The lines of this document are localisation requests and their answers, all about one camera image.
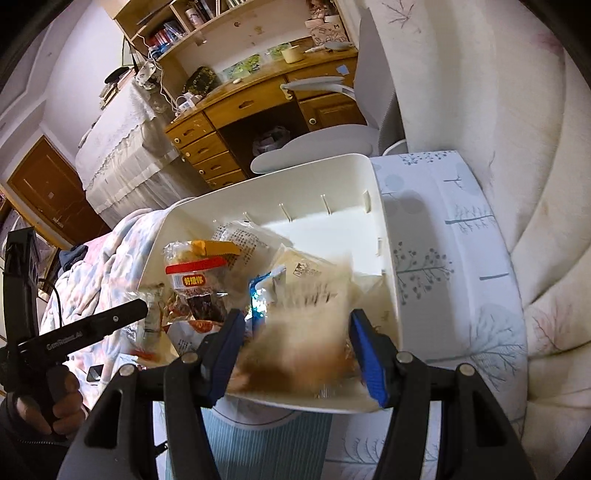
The trash bag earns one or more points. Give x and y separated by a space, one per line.
270 141

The white patterned box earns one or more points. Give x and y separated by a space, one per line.
328 33

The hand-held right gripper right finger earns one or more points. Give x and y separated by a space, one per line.
369 360

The row of books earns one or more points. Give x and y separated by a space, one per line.
166 34

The white power strip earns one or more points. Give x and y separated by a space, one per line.
188 104

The white floral pouch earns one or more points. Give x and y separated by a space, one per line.
147 74

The white padded headboard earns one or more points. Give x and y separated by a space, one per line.
508 115

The cream white snack bag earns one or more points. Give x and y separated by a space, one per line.
309 272

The stack of books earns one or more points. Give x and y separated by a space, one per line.
111 90

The cream round container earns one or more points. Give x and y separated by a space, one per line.
292 54

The dark patterned bag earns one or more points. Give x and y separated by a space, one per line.
201 81

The floral quilt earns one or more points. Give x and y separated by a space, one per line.
111 263

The blue snack packet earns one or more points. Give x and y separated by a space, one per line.
261 295

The brown pastry packet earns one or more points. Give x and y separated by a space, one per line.
300 350

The blue sticky note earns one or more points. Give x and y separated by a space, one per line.
342 69

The teal striped mat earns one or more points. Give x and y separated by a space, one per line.
268 452

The orange packet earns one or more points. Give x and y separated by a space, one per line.
217 249

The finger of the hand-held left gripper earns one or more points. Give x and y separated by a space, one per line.
69 341

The red label jerky packet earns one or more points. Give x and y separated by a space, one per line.
198 277

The wooden desk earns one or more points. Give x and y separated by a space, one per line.
249 104

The grey office chair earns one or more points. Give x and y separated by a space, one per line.
314 143

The cabinet with lace cloth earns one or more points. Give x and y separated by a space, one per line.
124 138

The white mug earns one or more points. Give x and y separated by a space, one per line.
194 17

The small black object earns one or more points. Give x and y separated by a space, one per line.
94 373

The person's left hand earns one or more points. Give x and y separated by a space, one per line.
69 410

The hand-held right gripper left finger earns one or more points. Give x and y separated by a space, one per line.
226 360

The wooden door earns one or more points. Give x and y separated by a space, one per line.
51 184

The person's left forearm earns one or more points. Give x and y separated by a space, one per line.
18 447

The dark cloth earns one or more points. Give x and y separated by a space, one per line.
71 258

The wooden desk hutch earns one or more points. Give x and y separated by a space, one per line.
258 32

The white plastic bin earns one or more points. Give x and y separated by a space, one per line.
323 184

